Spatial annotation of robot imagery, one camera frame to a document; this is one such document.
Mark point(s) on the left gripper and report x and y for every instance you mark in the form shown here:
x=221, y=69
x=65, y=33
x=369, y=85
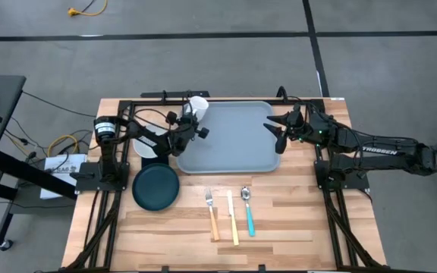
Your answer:
x=182, y=138

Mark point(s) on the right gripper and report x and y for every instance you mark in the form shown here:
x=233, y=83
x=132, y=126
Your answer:
x=302, y=127

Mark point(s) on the white mug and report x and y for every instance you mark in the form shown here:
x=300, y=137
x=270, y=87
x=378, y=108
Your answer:
x=199, y=106

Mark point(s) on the white bowl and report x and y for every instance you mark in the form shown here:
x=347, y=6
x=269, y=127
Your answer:
x=144, y=149

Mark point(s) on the dark teal plate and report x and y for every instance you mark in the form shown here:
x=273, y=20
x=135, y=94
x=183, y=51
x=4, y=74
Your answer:
x=158, y=189

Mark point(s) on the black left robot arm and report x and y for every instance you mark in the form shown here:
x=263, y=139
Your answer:
x=106, y=129

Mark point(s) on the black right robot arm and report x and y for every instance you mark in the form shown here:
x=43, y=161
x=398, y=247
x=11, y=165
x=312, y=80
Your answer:
x=393, y=155

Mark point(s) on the grey plastic tray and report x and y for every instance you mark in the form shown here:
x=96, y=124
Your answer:
x=237, y=151

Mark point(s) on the black flat bar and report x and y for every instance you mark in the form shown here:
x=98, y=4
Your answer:
x=177, y=94

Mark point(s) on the white printed paper sheet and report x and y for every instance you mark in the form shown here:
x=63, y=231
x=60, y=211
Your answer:
x=51, y=189

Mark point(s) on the black caster wheel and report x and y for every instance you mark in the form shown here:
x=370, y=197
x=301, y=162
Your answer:
x=6, y=245

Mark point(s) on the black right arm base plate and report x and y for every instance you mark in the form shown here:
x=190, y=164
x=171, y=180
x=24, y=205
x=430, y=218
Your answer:
x=355, y=184

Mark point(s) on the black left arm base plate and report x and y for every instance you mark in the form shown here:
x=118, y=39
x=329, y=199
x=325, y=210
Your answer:
x=89, y=182

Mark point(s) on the black aluminium table frame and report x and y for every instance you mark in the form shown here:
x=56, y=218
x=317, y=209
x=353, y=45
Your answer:
x=336, y=235

